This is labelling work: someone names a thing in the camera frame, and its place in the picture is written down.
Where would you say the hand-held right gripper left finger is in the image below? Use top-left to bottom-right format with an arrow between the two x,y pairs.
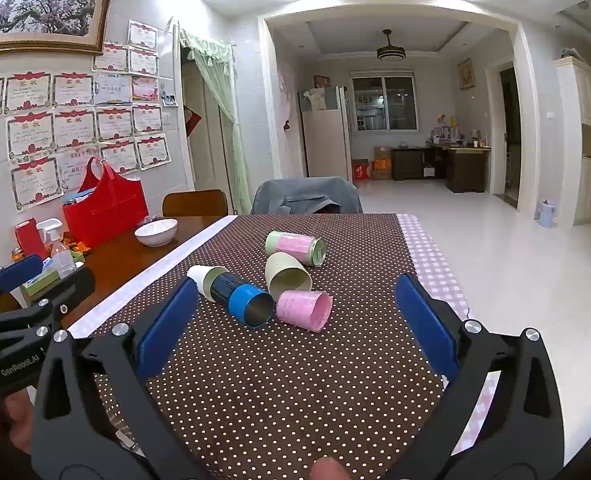
31,277 -> 211,480

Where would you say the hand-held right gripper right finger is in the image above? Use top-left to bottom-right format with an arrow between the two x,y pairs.
385,274 -> 566,480

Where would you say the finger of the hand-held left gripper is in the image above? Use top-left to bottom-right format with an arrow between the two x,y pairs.
0,297 -> 71,348
0,254 -> 44,318

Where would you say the blue and white cup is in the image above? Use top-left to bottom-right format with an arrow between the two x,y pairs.
186,264 -> 276,329

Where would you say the beige cup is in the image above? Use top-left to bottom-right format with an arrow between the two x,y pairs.
264,252 -> 312,302

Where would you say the green and pink cup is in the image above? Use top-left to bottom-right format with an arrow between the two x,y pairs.
265,230 -> 329,268

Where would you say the person's left hand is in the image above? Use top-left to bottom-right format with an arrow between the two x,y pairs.
2,389 -> 38,457

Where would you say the person's right hand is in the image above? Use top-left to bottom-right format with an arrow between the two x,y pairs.
309,457 -> 347,480

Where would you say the red box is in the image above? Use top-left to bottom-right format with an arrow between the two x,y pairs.
15,218 -> 51,261

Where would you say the clear spray bottle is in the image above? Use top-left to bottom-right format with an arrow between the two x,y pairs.
39,219 -> 77,279

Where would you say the brown polka dot tablecloth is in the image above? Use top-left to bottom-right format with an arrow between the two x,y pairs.
68,213 -> 501,466

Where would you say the white bowl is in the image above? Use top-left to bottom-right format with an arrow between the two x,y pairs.
134,218 -> 179,248

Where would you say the red felt bag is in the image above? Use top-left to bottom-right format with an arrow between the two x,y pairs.
62,156 -> 150,250

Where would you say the wooden chair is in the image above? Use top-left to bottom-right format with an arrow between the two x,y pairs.
162,189 -> 229,219

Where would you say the brown polka-dot tablecloth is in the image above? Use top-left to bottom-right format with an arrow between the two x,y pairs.
82,213 -> 451,480

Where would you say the dark wooden desk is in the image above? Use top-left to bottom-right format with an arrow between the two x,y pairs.
391,142 -> 491,194

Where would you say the light blue bin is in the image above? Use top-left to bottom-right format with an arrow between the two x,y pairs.
537,199 -> 557,229

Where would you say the cardboard box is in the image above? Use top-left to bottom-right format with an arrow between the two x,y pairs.
372,146 -> 394,181

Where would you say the grey jacket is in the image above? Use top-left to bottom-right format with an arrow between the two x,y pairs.
251,176 -> 364,216

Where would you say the white refrigerator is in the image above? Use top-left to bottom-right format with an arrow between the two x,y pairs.
299,85 -> 353,181

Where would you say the green curtain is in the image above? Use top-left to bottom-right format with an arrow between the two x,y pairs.
178,29 -> 254,214

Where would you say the window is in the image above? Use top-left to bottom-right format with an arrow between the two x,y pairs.
350,72 -> 421,134

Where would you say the framed blossom painting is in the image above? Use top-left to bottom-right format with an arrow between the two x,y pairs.
0,0 -> 116,57

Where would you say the ceiling fan lamp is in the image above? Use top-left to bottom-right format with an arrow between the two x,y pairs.
375,29 -> 405,61

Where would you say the wall of certificates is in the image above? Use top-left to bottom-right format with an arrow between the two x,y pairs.
0,20 -> 174,212

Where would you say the framed wall picture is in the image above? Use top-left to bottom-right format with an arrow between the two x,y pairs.
456,58 -> 474,91

